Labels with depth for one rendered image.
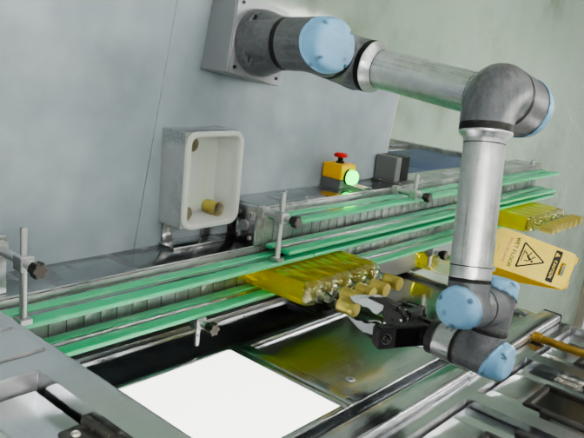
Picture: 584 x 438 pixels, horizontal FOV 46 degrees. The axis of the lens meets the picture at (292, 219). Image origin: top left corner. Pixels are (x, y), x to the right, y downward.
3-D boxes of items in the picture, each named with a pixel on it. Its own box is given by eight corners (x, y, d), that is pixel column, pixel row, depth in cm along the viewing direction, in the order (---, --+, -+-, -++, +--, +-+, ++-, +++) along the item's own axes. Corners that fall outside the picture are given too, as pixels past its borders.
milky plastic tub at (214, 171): (158, 222, 159) (182, 232, 154) (163, 126, 154) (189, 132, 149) (213, 214, 172) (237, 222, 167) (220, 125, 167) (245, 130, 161)
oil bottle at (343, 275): (275, 274, 177) (341, 299, 163) (277, 253, 175) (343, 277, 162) (289, 269, 181) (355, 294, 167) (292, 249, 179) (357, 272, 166)
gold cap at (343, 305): (334, 313, 151) (350, 319, 149) (335, 298, 151) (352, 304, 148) (343, 309, 154) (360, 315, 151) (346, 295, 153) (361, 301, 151)
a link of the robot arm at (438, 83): (317, 20, 155) (544, 71, 122) (354, 38, 167) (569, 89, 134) (301, 72, 157) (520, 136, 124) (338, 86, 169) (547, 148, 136)
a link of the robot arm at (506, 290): (507, 283, 124) (491, 341, 125) (528, 283, 132) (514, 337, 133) (467, 271, 129) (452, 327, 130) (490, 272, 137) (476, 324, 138)
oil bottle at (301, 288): (243, 282, 168) (310, 309, 155) (245, 260, 167) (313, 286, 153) (259, 277, 172) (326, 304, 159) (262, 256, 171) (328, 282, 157)
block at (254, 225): (232, 239, 171) (252, 247, 166) (235, 202, 168) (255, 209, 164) (242, 237, 173) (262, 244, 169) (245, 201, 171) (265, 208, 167)
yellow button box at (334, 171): (319, 183, 203) (339, 189, 198) (322, 159, 201) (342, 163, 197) (334, 182, 208) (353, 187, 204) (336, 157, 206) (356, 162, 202)
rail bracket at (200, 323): (166, 335, 153) (206, 356, 145) (168, 306, 151) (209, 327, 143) (180, 330, 156) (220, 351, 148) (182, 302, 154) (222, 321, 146)
